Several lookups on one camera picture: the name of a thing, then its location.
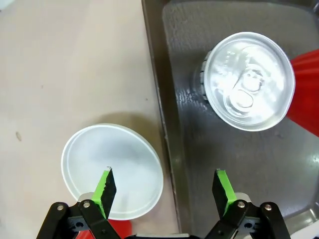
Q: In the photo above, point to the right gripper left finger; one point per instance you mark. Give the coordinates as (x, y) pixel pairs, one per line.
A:
(104, 196)

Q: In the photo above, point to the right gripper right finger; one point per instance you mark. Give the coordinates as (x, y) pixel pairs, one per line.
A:
(221, 194)

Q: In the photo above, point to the white shallow bowl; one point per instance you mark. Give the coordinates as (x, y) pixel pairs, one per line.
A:
(112, 149)

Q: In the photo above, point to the red plastic cup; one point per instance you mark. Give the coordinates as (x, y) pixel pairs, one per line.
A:
(306, 99)
(122, 229)

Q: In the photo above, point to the black Pepsi can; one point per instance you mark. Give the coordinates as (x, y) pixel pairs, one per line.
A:
(249, 62)

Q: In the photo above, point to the brown plastic tray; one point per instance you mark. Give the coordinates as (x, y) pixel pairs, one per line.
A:
(236, 154)

